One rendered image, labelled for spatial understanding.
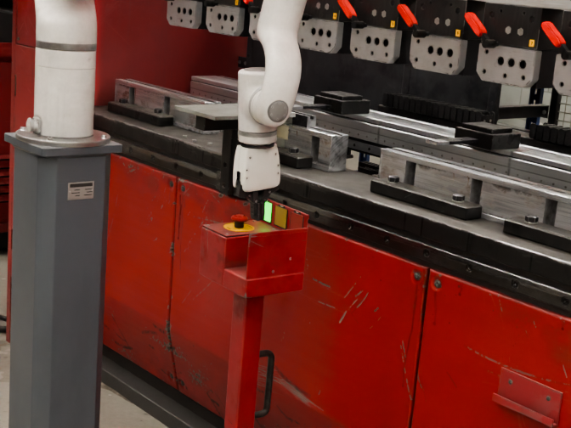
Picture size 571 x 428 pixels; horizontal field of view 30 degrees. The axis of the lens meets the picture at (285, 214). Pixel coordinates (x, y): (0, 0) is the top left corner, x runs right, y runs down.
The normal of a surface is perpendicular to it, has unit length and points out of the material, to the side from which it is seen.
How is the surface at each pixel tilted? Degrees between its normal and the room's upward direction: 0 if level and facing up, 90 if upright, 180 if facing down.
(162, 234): 90
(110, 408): 0
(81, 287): 90
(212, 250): 90
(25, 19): 90
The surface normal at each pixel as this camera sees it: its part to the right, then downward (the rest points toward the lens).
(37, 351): -0.11, 0.22
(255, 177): 0.51, 0.30
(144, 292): -0.76, 0.09
